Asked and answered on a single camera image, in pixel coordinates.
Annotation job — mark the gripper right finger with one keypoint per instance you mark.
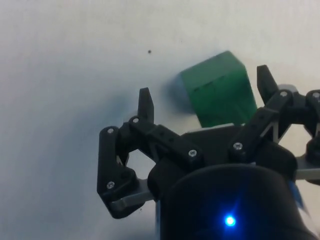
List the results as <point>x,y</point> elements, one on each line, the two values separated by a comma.
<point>272,112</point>

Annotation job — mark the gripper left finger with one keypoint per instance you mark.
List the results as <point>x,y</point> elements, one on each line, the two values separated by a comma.
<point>162,138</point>

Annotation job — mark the green cube block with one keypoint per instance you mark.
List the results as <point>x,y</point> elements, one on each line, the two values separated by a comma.
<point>220,92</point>

